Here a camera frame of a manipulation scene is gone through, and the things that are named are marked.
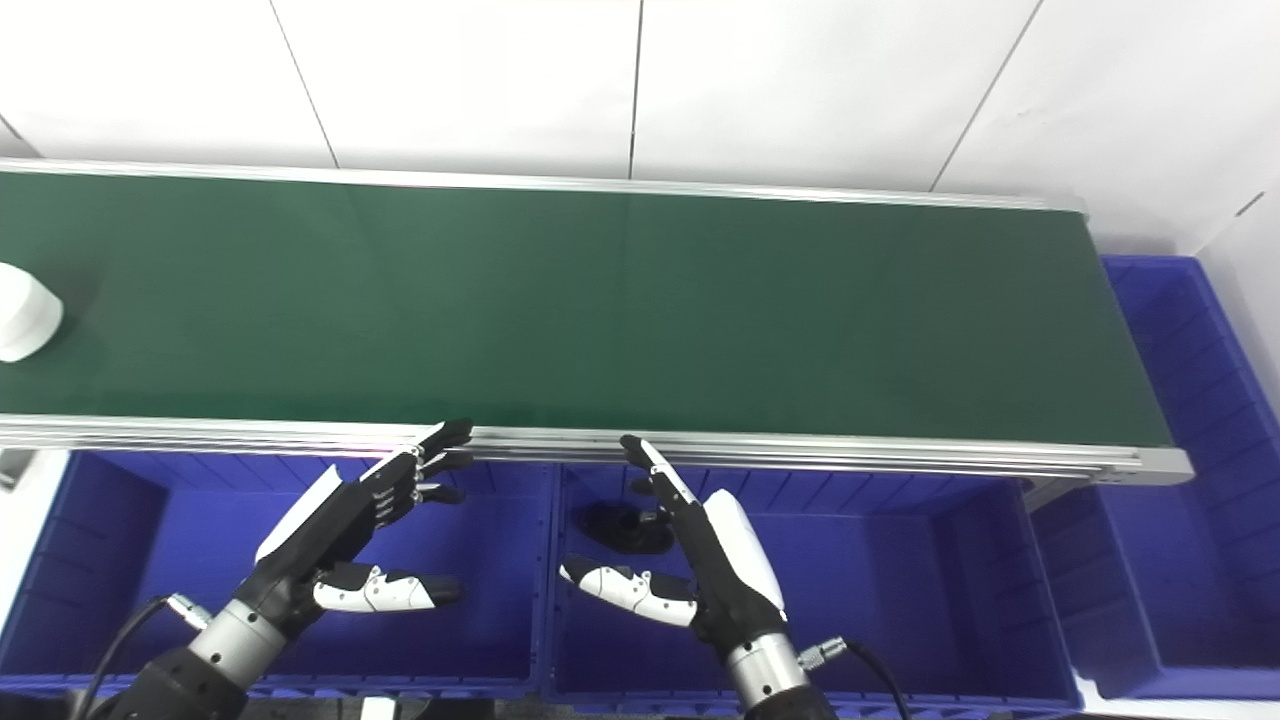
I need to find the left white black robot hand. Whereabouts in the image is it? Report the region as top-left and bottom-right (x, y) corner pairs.
(232, 419), (475, 643)

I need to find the blue plastic bin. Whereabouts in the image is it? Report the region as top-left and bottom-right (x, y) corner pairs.
(545, 462), (1083, 713)
(0, 450), (557, 701)
(1030, 255), (1280, 701)

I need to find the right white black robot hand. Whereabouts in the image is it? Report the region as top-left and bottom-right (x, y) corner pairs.
(558, 434), (790, 653)

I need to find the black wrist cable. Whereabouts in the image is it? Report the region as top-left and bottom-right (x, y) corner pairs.
(74, 594), (213, 720)
(797, 637), (913, 720)

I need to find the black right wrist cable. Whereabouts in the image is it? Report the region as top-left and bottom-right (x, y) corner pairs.
(797, 637), (913, 720)

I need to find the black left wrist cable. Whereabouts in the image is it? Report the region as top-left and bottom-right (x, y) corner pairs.
(74, 594), (213, 720)

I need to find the green conveyor belt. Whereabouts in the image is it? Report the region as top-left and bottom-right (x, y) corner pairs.
(0, 172), (1174, 449)
(0, 158), (1194, 491)

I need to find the black plastic part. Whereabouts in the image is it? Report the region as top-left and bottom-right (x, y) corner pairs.
(574, 502), (677, 557)

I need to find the white cylindrical plastic part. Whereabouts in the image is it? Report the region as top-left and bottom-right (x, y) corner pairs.
(0, 262), (66, 364)

